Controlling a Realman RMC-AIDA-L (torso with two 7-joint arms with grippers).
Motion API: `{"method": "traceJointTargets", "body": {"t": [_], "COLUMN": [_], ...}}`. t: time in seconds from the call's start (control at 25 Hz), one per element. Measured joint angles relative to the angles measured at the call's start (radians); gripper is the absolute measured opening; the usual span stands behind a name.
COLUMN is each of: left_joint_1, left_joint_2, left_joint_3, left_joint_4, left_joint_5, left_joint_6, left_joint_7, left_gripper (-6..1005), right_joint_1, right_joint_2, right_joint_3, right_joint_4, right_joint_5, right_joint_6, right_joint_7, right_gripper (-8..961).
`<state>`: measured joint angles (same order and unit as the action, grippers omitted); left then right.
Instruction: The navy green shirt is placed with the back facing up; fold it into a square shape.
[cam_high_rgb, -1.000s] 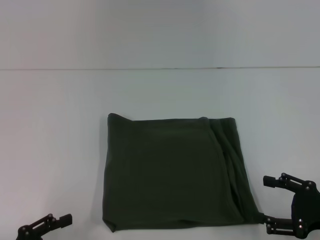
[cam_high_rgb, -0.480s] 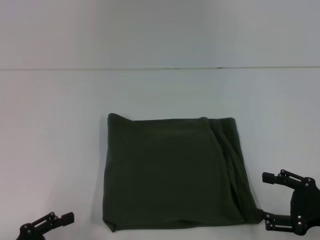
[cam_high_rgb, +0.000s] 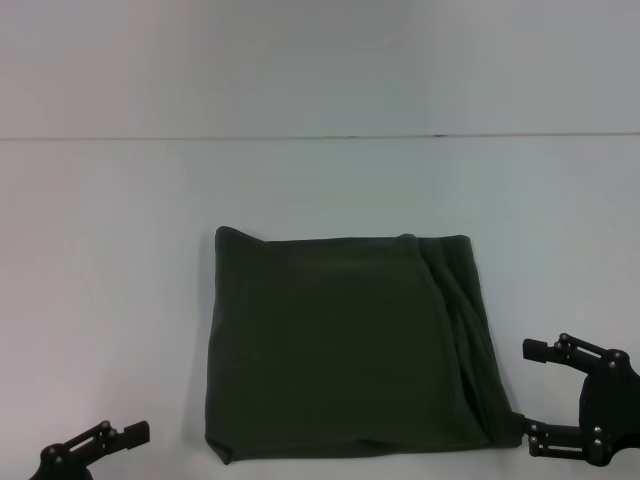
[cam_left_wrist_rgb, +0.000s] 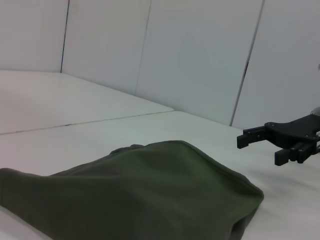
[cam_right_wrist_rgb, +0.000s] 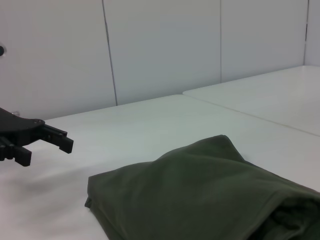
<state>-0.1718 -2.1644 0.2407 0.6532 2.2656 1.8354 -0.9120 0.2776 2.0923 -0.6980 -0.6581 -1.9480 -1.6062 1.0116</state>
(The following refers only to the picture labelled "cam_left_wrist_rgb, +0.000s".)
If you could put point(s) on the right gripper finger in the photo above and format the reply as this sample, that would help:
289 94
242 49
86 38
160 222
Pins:
292 156
252 138

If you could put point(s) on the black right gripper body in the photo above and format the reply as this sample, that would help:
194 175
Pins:
295 132

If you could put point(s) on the dark green shirt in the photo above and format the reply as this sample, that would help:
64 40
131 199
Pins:
137 190

